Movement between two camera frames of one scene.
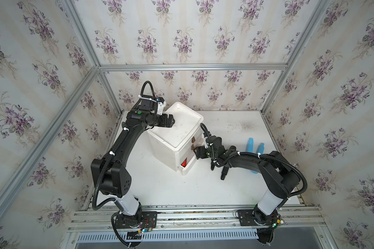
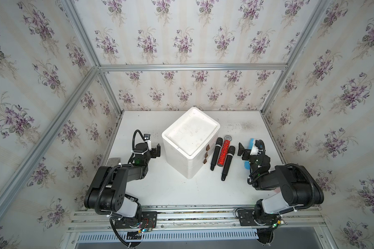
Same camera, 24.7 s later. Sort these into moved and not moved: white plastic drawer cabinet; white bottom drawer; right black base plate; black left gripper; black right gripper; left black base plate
Moved: white bottom drawer; black left gripper; white plastic drawer cabinet; black right gripper
Not moved: right black base plate; left black base plate
